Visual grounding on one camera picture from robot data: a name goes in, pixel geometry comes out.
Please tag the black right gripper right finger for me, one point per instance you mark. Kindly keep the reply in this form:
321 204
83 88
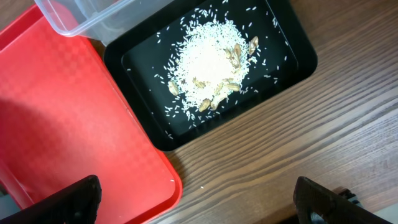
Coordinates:
316 204

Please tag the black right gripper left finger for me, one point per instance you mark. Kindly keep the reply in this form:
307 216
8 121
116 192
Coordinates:
77 203

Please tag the rice food scraps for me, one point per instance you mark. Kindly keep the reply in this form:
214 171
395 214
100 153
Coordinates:
207 61

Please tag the red plastic tray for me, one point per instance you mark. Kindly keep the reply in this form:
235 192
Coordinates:
63 118

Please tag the black plastic tray bin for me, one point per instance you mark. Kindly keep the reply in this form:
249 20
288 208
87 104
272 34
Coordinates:
292 30

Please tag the clear plastic bin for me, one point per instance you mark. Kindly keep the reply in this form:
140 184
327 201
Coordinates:
103 20

